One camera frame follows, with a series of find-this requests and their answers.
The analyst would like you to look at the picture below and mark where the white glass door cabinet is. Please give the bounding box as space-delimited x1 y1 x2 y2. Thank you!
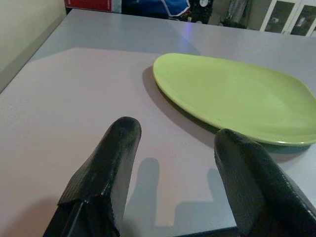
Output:
259 0 316 38

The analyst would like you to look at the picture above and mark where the black appliance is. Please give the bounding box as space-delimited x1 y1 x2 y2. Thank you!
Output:
187 0 214 25

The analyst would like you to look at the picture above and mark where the white dining table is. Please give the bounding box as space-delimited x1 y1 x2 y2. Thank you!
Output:
0 8 316 237

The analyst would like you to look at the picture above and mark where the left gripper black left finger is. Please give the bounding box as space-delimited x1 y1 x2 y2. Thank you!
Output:
41 116 143 237

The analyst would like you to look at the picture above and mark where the red box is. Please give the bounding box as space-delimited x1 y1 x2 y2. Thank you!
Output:
65 0 114 12

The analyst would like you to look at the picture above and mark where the blue bag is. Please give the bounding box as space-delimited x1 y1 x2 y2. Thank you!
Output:
158 0 192 18

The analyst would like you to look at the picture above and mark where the green plate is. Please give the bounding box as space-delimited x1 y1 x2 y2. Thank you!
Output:
152 52 316 149

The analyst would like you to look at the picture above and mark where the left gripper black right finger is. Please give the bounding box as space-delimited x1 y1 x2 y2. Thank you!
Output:
214 128 316 237

